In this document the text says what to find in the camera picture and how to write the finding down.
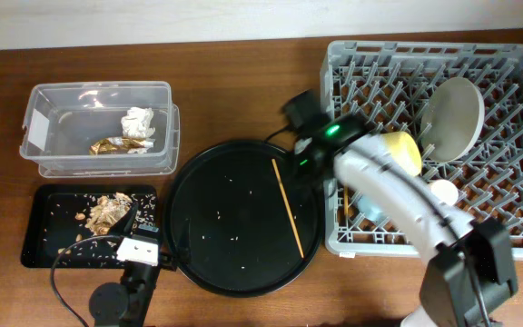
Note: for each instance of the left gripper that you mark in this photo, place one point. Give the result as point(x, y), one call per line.
point(131, 218)

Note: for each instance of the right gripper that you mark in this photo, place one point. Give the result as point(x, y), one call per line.
point(300, 172)

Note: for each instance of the food scraps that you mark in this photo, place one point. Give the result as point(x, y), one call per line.
point(106, 211)

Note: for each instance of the wooden chopstick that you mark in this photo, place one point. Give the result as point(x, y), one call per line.
point(287, 207)
point(345, 202)

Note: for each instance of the gold snack wrapper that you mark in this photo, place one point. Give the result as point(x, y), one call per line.
point(121, 145)

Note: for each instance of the blue cup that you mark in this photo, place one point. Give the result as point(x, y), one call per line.
point(371, 211)

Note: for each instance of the white tissue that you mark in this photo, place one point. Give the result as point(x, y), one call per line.
point(137, 123)

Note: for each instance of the yellow bowl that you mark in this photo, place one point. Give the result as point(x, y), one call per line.
point(404, 151)

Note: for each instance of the pink cup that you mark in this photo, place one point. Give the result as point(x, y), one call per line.
point(445, 190)

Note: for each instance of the grey plate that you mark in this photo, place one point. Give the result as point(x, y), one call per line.
point(456, 114)

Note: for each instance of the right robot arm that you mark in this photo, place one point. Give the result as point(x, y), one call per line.
point(470, 268)

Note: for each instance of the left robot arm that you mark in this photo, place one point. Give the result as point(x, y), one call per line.
point(126, 303)

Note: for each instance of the grey dishwasher rack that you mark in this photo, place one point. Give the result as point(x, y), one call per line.
point(389, 84)

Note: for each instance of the black rectangular tray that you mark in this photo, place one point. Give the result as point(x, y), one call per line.
point(58, 217)

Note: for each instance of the clear plastic bin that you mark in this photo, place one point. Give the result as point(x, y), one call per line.
point(62, 121)

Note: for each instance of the round black tray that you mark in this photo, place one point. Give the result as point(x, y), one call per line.
point(226, 222)

